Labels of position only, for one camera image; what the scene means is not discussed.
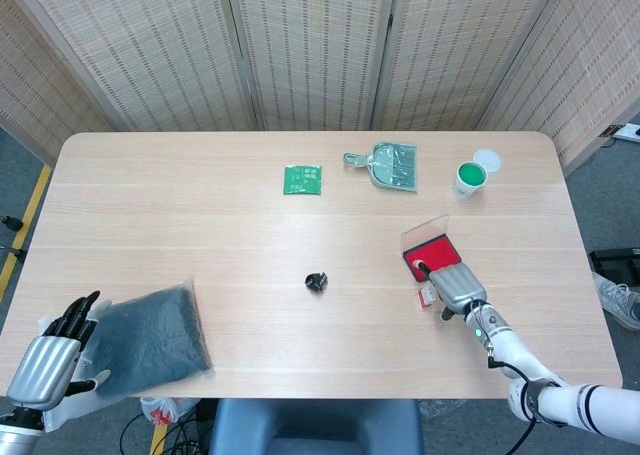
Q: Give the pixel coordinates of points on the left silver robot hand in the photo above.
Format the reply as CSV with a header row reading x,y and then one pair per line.
x,y
42,370

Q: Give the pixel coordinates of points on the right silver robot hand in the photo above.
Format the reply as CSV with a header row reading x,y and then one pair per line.
x,y
457,287

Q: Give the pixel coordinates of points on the white stamp with red base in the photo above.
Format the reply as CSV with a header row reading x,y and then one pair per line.
x,y
426,297

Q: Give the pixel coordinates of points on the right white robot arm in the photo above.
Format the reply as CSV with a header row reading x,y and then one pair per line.
x,y
520,350

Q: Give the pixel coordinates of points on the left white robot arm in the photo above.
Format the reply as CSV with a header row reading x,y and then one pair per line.
x,y
17,435

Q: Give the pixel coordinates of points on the black box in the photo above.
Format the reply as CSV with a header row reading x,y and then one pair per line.
x,y
615,262

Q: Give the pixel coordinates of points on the red ink pad clear lid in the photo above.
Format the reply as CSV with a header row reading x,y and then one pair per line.
x,y
435,252

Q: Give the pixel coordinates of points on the plastic bag of dark granules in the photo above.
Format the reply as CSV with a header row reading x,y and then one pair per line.
x,y
150,340

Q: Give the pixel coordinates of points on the paper cup with green inside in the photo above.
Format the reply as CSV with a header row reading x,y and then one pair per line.
x,y
470,175

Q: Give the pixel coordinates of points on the black stand foot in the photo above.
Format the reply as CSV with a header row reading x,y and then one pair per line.
x,y
10,221
17,252

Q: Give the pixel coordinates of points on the clear plastic wrap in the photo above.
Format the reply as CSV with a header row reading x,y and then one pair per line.
x,y
445,409

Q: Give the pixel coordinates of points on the red and white plastic bag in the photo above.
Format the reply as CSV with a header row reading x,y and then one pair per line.
x,y
160,412

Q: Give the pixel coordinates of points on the white round cup lid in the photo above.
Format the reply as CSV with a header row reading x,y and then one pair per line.
x,y
489,157

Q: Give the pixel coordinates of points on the grey-green dustpan in plastic wrap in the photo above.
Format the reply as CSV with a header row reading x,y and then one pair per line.
x,y
395,167

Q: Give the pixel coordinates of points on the grey sneaker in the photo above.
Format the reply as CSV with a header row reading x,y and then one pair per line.
x,y
617,300

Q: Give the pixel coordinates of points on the green flat packet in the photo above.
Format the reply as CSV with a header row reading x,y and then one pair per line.
x,y
302,181

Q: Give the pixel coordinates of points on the blue padded chair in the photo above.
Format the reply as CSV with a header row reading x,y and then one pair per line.
x,y
315,425

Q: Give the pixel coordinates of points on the black plug adapter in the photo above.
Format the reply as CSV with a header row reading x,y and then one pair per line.
x,y
609,130

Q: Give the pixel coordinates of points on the white power strip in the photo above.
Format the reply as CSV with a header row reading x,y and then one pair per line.
x,y
630,132

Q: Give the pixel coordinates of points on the woven folding screen panel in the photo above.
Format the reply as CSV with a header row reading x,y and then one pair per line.
x,y
590,65
315,50
460,50
150,50
40,90

